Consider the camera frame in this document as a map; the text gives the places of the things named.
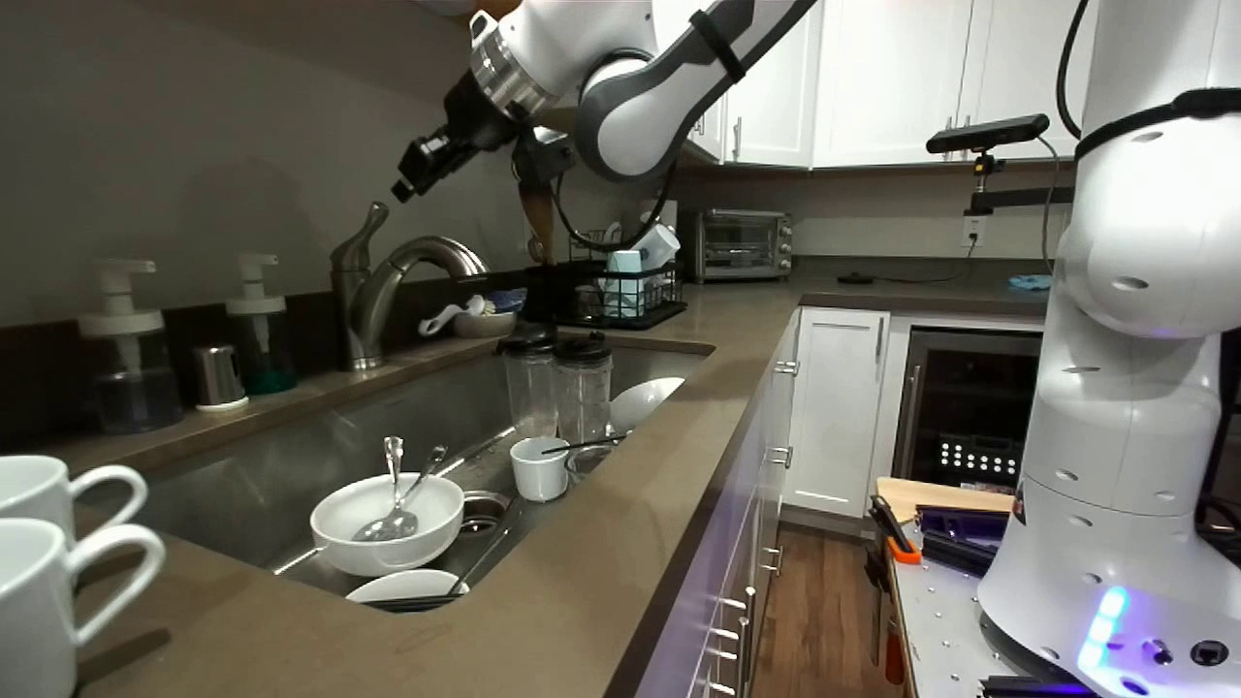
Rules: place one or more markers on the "toaster oven door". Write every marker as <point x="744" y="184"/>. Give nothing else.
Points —
<point x="737" y="244"/>

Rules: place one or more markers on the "white plate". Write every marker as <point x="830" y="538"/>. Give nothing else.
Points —
<point x="645" y="397"/>
<point x="402" y="584"/>

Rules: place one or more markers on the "white cabinet door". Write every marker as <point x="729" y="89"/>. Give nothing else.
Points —
<point x="834" y="417"/>

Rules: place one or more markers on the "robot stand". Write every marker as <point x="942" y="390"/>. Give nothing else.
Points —
<point x="936" y="620"/>

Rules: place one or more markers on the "light blue cup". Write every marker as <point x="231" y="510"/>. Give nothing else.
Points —
<point x="623" y="281"/>

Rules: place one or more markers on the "white mug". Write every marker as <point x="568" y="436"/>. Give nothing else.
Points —
<point x="29" y="601"/>
<point x="29" y="485"/>

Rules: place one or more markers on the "white wall socket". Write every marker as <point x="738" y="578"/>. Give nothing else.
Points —
<point x="973" y="231"/>

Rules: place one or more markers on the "black and orange clamp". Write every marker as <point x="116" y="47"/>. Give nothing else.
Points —
<point x="897" y="538"/>

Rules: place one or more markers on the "large clear soap dispenser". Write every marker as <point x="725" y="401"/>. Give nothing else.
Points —
<point x="131" y="368"/>

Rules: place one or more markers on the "black box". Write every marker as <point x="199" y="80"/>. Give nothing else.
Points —
<point x="960" y="538"/>

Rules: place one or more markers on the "black stick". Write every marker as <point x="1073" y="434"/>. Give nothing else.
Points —
<point x="587" y="445"/>

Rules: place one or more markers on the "steel toaster oven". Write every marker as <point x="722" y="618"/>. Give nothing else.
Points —
<point x="742" y="242"/>

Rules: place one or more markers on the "blue cloth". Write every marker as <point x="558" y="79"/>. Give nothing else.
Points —
<point x="1030" y="282"/>

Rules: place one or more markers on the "row of white drawers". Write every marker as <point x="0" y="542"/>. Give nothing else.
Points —
<point x="747" y="504"/>

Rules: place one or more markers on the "camera on mount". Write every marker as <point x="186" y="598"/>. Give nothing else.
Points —
<point x="984" y="134"/>

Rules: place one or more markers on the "black knife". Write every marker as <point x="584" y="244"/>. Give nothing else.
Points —
<point x="480" y="562"/>

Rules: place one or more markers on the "tap lever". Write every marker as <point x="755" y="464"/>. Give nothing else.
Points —
<point x="357" y="242"/>

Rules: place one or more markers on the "steel sink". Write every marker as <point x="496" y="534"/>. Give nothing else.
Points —
<point x="291" y="465"/>

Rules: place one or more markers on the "wooden board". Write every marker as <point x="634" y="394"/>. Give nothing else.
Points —
<point x="945" y="496"/>

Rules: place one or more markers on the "clear bottle with black lid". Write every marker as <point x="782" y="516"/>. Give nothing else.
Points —
<point x="584" y="388"/>
<point x="530" y="388"/>

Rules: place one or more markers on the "small white dish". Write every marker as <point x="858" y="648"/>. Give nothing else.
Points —
<point x="485" y="325"/>

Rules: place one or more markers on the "black beverage fridge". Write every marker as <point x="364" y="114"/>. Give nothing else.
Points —
<point x="970" y="407"/>

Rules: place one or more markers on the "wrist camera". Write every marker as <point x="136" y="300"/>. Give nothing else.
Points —
<point x="541" y="155"/>

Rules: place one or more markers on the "small white cup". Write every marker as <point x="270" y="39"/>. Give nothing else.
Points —
<point x="538" y="475"/>

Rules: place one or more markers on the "row of white wall cabinets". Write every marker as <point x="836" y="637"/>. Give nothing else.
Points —
<point x="882" y="78"/>

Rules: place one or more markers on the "small steel canister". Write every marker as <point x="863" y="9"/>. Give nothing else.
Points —
<point x="219" y="376"/>

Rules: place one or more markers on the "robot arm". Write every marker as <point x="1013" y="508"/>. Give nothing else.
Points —
<point x="1125" y="388"/>

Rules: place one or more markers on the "white bowl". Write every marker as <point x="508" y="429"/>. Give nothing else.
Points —
<point x="388" y="553"/>

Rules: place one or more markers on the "white dish brush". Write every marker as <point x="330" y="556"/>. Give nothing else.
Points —
<point x="446" y="318"/>

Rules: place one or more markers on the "steel tap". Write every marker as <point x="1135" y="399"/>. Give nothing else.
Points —
<point x="388" y="281"/>

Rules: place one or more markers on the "brown wooden utensil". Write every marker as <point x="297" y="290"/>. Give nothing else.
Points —
<point x="538" y="223"/>

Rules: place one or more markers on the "small clear soap dispenser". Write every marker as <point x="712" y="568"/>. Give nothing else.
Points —
<point x="262" y="339"/>

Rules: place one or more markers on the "steel spoon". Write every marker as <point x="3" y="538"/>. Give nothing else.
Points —
<point x="427" y="470"/>
<point x="388" y="523"/>

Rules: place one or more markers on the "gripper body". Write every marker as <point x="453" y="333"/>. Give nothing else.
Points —
<point x="475" y="116"/>

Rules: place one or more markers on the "blue sponge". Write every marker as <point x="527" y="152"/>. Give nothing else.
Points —
<point x="508" y="299"/>

